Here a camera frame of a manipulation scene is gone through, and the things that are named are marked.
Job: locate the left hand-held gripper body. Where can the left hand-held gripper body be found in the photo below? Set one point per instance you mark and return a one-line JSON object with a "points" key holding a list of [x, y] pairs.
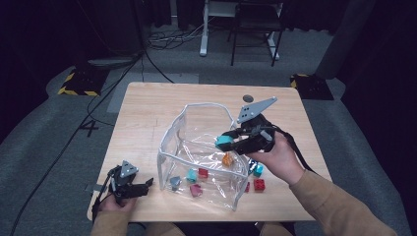
{"points": [[123, 178]]}

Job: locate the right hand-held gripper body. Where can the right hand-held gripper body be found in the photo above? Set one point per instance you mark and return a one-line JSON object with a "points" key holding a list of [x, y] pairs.
{"points": [[254, 111]]}

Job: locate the teal toy brick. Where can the teal toy brick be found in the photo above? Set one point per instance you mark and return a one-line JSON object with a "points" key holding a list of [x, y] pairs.
{"points": [[191, 176], [259, 170], [224, 141]]}

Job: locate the orange yellow toy brick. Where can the orange yellow toy brick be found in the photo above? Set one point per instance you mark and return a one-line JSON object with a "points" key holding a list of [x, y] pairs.
{"points": [[227, 160]]}

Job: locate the dark blue toy brick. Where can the dark blue toy brick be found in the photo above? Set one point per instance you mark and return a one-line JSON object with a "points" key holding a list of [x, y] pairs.
{"points": [[251, 165]]}

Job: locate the grey blue toy brick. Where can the grey blue toy brick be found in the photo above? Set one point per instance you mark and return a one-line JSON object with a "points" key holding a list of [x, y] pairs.
{"points": [[175, 182]]}

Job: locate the transparent plastic bag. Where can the transparent plastic bag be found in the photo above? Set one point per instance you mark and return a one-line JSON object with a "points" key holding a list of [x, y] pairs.
{"points": [[203, 131]]}

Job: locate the person's left hand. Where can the person's left hand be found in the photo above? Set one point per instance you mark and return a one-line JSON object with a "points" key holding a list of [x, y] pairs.
{"points": [[113, 205]]}

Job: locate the person's right hand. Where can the person's right hand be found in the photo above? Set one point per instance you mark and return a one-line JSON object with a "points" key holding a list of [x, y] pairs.
{"points": [[282, 160]]}

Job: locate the round table grommet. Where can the round table grommet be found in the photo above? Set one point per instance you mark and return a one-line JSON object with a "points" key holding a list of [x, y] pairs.
{"points": [[248, 98]]}

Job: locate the grey tape piece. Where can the grey tape piece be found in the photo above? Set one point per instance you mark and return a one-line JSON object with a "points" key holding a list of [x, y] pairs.
{"points": [[93, 188]]}

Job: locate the black yellow striped base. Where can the black yellow striped base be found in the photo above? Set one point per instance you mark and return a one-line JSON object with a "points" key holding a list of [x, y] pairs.
{"points": [[311, 87], [82, 83]]}

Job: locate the black chair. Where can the black chair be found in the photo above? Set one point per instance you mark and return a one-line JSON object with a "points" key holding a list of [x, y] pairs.
{"points": [[259, 24]]}

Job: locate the grey curtain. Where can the grey curtain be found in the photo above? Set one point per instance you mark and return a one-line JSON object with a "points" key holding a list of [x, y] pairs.
{"points": [[344, 39]]}

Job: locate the grey stand base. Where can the grey stand base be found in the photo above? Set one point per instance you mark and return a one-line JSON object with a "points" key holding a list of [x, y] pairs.
{"points": [[111, 62]]}

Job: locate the white desk frame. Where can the white desk frame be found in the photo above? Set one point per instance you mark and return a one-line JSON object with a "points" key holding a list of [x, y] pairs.
{"points": [[204, 32]]}

